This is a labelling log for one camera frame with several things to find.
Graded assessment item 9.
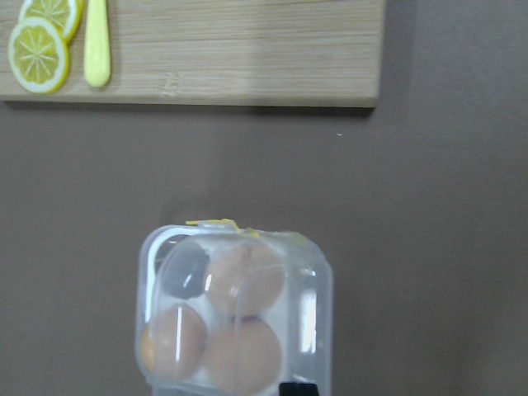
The wooden cutting board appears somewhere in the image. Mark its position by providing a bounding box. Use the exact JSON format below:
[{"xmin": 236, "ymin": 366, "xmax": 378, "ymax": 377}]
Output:
[{"xmin": 1, "ymin": 1, "xmax": 386, "ymax": 108}]

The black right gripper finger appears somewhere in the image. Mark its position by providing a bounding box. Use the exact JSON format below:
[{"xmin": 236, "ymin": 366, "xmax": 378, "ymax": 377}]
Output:
[{"xmin": 278, "ymin": 382, "xmax": 318, "ymax": 396}]

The brown egg in box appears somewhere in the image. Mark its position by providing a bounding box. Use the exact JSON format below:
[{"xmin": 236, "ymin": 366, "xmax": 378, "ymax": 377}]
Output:
[
  {"xmin": 204, "ymin": 242, "xmax": 285, "ymax": 317},
  {"xmin": 204, "ymin": 318, "xmax": 282, "ymax": 395}
]

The lemon slice of pair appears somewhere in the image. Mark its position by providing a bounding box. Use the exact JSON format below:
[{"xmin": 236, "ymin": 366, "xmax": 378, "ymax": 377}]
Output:
[
  {"xmin": 18, "ymin": 0, "xmax": 84, "ymax": 43},
  {"xmin": 7, "ymin": 16, "xmax": 69, "ymax": 94}
]

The lower lemon slice of pair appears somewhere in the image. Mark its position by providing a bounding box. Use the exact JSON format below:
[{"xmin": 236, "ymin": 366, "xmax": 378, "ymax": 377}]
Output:
[{"xmin": 7, "ymin": 16, "xmax": 69, "ymax": 94}]

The brown egg near in box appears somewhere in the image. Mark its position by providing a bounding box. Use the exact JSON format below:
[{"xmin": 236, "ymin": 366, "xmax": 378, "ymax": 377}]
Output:
[{"xmin": 204, "ymin": 242, "xmax": 285, "ymax": 317}]

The clear plastic egg box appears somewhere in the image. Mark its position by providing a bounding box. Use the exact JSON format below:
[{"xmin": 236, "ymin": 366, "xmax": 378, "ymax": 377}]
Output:
[{"xmin": 134, "ymin": 219, "xmax": 333, "ymax": 395}]

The upper lemon slice of pair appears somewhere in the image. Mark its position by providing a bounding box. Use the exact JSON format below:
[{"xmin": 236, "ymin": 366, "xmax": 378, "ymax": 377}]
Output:
[{"xmin": 18, "ymin": 0, "xmax": 84, "ymax": 43}]

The yellow plastic knife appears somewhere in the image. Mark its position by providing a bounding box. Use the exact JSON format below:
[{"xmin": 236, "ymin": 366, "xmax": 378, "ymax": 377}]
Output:
[{"xmin": 83, "ymin": 0, "xmax": 111, "ymax": 87}]

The brown egg from bowl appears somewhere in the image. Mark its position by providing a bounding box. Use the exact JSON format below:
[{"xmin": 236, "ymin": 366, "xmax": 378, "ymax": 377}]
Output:
[{"xmin": 139, "ymin": 304, "xmax": 208, "ymax": 380}]

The brown egg far in box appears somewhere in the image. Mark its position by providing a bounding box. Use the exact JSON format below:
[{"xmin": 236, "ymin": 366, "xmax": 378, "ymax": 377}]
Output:
[{"xmin": 204, "ymin": 318, "xmax": 282, "ymax": 395}]

